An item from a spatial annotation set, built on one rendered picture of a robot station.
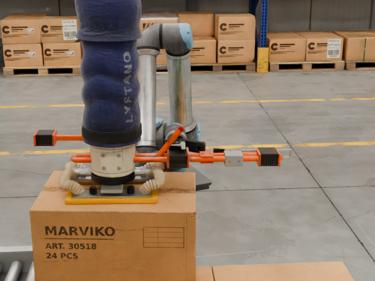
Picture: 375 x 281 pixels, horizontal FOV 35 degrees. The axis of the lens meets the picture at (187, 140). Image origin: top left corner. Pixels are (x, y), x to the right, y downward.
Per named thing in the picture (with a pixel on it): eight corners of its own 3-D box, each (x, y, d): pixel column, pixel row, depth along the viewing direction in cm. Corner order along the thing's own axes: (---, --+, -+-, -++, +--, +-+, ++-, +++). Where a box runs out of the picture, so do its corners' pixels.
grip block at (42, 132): (34, 146, 249) (33, 135, 247) (37, 140, 257) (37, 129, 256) (54, 146, 249) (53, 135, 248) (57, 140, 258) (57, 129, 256)
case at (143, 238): (36, 306, 226) (28, 210, 214) (58, 254, 264) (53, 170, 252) (195, 308, 226) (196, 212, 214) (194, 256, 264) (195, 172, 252)
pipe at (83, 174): (65, 193, 220) (63, 179, 218) (73, 169, 243) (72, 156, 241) (157, 193, 221) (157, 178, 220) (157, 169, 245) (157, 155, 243)
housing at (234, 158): (225, 166, 229) (225, 156, 228) (222, 161, 236) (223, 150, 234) (243, 166, 230) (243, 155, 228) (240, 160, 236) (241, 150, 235)
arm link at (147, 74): (133, 19, 268) (130, 170, 259) (160, 19, 267) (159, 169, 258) (136, 28, 279) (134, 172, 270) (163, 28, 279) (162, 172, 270)
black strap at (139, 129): (78, 144, 215) (77, 133, 214) (85, 125, 237) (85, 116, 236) (141, 143, 216) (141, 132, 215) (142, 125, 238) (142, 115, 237)
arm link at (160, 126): (136, 146, 324) (135, 115, 318) (168, 146, 323) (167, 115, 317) (133, 156, 309) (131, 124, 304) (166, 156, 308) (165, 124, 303)
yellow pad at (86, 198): (64, 204, 219) (63, 192, 217) (68, 194, 228) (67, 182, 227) (157, 204, 221) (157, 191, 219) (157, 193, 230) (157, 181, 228)
